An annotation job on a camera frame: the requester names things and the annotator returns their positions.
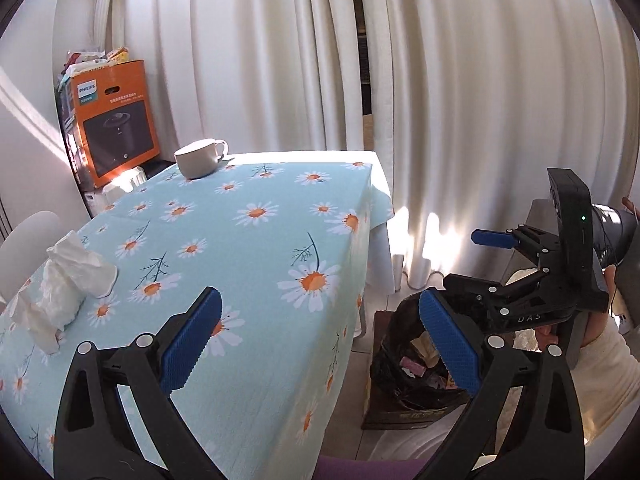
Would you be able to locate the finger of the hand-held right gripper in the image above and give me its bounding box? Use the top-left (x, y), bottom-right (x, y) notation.
top-left (471, 225), bottom-right (561, 271)
top-left (442, 270), bottom-right (561, 331)

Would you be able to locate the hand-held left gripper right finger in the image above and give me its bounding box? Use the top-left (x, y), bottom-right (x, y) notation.
top-left (417, 287), bottom-right (587, 480)

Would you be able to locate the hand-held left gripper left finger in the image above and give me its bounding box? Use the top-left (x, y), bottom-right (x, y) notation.
top-left (54, 286), bottom-right (223, 480)

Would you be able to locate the brown paper bag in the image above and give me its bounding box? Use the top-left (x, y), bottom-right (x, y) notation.
top-left (415, 335), bottom-right (442, 362)

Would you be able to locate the colourful paper ball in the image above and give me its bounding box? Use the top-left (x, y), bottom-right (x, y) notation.
top-left (435, 370), bottom-right (471, 392)

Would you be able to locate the black trash bag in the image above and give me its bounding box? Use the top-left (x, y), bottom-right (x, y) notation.
top-left (370, 287), bottom-right (476, 411)

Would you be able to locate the black trash bag bin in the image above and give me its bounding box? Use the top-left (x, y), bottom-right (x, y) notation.
top-left (361, 310), bottom-right (473, 431)

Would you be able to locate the white tissue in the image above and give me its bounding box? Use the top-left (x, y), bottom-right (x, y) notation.
top-left (7, 287), bottom-right (68, 356)

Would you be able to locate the person's right forearm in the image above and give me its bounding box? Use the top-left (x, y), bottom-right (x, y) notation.
top-left (567, 310), bottom-right (640, 448)

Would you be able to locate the person's right hand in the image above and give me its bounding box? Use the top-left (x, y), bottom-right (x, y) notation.
top-left (536, 321), bottom-right (568, 357)

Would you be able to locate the blue daisy print tablecloth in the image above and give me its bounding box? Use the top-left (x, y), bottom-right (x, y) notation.
top-left (0, 151), bottom-right (396, 480)

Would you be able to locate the white curtain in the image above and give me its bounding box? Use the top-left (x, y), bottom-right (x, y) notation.
top-left (92, 0), bottom-right (361, 153)
top-left (357, 0), bottom-right (640, 291)

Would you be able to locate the white plastic appliance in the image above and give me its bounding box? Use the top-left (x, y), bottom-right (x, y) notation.
top-left (85, 166), bottom-right (148, 216)

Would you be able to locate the white ceramic cup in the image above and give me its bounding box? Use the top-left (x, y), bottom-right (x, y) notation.
top-left (174, 138), bottom-right (229, 179)

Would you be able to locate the white chair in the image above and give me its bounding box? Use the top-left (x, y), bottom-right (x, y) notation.
top-left (0, 210), bottom-right (63, 306)

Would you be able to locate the orange appliance box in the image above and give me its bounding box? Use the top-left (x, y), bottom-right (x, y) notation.
top-left (60, 60), bottom-right (161, 187)

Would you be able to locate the pile of colourful packets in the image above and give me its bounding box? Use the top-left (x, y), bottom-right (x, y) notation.
top-left (62, 47), bottom-right (132, 78)

